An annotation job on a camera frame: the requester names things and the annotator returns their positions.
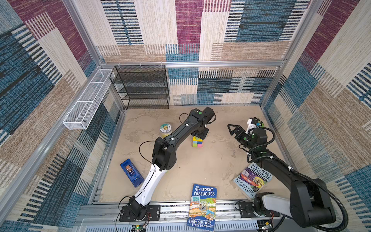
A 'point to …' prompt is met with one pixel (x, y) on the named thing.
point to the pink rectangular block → (200, 145)
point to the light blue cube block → (195, 142)
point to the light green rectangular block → (195, 145)
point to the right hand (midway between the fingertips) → (230, 130)
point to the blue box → (133, 173)
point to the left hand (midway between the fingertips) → (200, 134)
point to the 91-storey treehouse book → (202, 208)
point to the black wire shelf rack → (141, 86)
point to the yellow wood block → (195, 138)
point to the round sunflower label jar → (165, 129)
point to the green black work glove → (257, 122)
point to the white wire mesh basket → (83, 112)
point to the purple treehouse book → (252, 180)
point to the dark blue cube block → (199, 142)
